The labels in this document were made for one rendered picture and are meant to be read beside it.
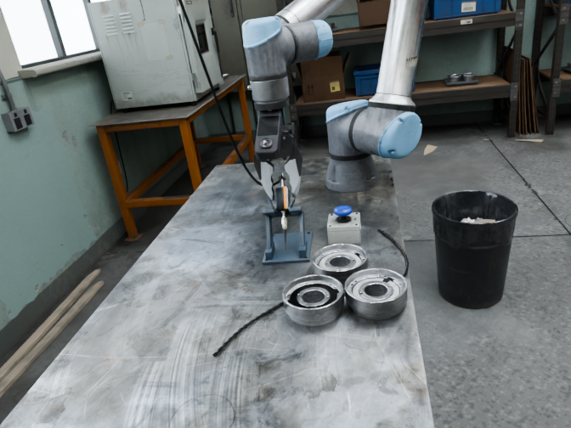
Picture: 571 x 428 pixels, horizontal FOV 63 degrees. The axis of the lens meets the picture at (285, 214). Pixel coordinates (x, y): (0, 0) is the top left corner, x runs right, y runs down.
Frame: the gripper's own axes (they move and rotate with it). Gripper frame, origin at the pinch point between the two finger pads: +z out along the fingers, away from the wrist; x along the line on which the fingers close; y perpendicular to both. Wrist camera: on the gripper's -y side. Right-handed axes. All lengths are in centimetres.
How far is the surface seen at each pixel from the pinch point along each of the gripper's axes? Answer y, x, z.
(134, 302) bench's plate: -20.4, 28.8, 11.9
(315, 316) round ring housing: -30.7, -7.3, 9.2
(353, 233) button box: -2.8, -14.5, 9.2
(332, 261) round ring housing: -13.1, -10.0, 9.7
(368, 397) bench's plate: -45.3, -14.7, 11.9
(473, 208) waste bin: 106, -69, 57
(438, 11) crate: 325, -95, -15
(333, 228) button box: -2.6, -10.3, 7.7
